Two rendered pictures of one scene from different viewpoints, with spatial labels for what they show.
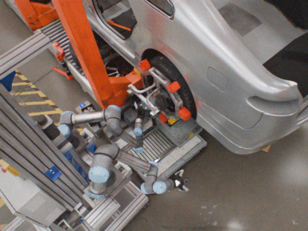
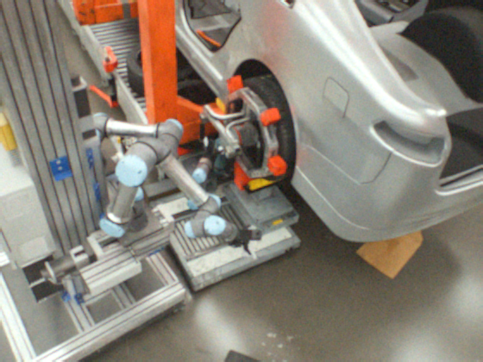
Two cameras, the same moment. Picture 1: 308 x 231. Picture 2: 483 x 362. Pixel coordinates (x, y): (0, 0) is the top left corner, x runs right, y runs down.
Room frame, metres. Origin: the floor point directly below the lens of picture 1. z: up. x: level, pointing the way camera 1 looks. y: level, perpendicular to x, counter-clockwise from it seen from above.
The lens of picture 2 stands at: (-0.61, 0.01, 2.66)
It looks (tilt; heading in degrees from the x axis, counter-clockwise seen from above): 44 degrees down; 358
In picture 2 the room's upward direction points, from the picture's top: 6 degrees clockwise
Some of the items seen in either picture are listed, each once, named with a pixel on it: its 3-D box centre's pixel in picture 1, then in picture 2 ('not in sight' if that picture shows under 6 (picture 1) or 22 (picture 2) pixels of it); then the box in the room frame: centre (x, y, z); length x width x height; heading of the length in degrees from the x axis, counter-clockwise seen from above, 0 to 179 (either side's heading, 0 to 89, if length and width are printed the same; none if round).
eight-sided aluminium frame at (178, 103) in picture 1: (161, 94); (248, 134); (1.60, -0.10, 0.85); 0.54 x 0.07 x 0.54; 31
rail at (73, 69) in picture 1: (66, 61); (115, 78); (2.95, 1.09, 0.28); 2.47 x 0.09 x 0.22; 31
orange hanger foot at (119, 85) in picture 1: (130, 78); (207, 110); (2.02, 0.18, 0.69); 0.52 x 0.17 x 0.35; 121
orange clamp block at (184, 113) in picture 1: (184, 113); (276, 165); (1.34, -0.27, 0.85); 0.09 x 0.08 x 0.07; 31
